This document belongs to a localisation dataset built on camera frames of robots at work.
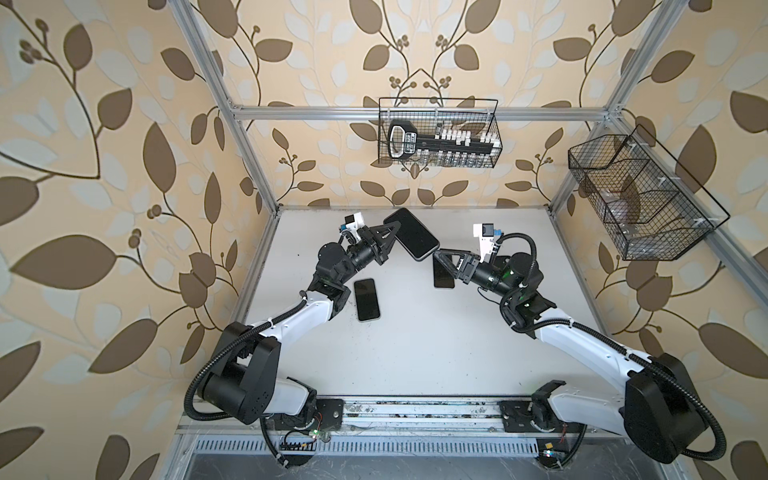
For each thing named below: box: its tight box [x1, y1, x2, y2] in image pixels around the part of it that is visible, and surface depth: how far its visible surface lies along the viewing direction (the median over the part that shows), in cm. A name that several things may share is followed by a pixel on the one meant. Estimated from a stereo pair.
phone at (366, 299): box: [354, 278, 380, 321], surface depth 95 cm
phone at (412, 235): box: [383, 207, 440, 261], surface depth 72 cm
